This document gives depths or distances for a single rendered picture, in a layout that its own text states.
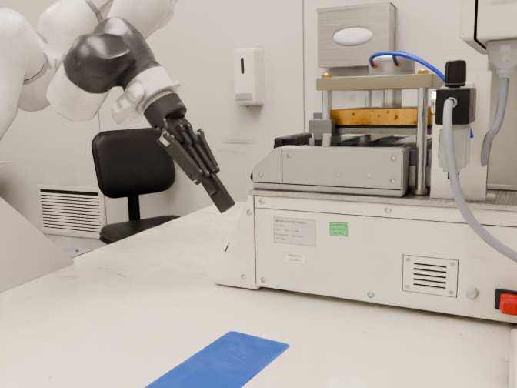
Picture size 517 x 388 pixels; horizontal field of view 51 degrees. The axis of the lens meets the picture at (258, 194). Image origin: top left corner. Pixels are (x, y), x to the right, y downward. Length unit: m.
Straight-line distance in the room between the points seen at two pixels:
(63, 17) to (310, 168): 0.70
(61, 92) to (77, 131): 2.23
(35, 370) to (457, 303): 0.58
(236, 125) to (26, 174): 1.47
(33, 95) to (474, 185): 0.93
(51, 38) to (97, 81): 0.35
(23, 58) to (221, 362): 0.77
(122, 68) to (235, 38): 1.73
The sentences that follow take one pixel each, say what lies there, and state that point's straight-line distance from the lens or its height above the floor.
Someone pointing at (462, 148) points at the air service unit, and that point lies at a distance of 0.73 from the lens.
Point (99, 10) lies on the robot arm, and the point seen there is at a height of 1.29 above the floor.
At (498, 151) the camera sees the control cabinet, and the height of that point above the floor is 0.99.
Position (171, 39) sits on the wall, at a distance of 2.89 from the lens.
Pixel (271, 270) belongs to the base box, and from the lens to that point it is 0.94.
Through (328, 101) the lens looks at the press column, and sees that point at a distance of 0.89.
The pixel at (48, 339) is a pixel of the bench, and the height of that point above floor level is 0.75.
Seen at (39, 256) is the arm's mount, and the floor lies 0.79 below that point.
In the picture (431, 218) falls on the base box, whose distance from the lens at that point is 0.83.
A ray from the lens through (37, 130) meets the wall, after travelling 3.50.
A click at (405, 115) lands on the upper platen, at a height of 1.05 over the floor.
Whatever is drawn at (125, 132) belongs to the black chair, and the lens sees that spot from 2.75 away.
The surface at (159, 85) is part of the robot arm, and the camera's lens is 1.03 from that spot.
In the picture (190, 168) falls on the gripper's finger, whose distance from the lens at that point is 0.99.
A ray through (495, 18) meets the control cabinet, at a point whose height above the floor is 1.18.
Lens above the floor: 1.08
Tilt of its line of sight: 10 degrees down
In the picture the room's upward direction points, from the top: 1 degrees counter-clockwise
